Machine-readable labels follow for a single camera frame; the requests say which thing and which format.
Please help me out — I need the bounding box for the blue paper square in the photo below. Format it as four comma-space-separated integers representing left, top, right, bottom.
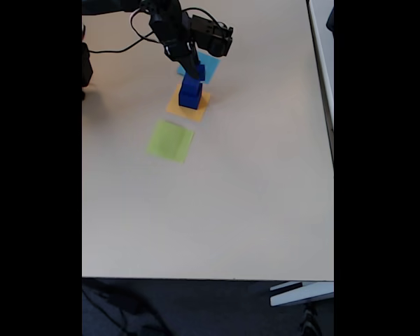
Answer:
176, 52, 221, 85

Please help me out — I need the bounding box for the orange paper square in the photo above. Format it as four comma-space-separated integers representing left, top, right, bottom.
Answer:
165, 83, 211, 123

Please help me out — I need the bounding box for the green paper square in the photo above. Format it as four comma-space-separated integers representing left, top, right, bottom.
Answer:
146, 119, 195, 165

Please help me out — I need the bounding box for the medium blue cube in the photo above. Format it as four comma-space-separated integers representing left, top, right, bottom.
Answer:
180, 72, 202, 96

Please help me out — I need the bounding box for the large blue cube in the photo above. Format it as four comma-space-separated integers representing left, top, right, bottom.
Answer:
178, 87, 202, 111

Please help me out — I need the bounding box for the white side table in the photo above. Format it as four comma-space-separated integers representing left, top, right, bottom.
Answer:
306, 0, 335, 169

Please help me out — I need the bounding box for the white table foot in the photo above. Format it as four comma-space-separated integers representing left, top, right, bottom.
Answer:
269, 281, 335, 307

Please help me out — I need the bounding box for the black camera box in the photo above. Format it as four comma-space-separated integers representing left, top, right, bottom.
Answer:
190, 13, 235, 57

